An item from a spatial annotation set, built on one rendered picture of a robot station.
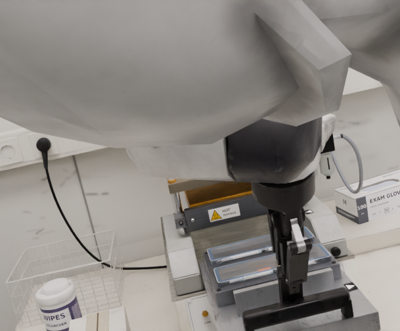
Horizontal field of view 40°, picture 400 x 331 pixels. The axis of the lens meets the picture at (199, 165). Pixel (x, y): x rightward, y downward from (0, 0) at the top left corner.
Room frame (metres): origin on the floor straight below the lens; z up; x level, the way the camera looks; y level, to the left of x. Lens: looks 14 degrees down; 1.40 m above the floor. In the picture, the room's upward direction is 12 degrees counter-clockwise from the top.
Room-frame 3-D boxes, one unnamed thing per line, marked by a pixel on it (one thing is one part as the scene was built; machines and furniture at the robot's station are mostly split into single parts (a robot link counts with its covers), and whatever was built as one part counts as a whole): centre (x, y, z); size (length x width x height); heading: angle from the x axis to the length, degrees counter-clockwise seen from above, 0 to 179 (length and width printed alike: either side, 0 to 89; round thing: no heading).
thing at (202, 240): (1.15, -0.06, 0.93); 0.46 x 0.35 x 0.01; 4
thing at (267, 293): (0.81, -0.08, 0.97); 0.30 x 0.22 x 0.08; 4
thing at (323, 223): (1.05, -0.20, 0.97); 0.26 x 0.05 x 0.07; 4
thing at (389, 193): (1.45, -0.48, 0.83); 0.23 x 0.12 x 0.07; 103
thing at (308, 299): (0.67, -0.09, 0.99); 0.15 x 0.02 x 0.04; 94
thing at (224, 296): (0.86, -0.08, 0.98); 0.20 x 0.17 x 0.03; 94
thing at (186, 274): (1.04, 0.07, 0.97); 0.25 x 0.05 x 0.07; 4
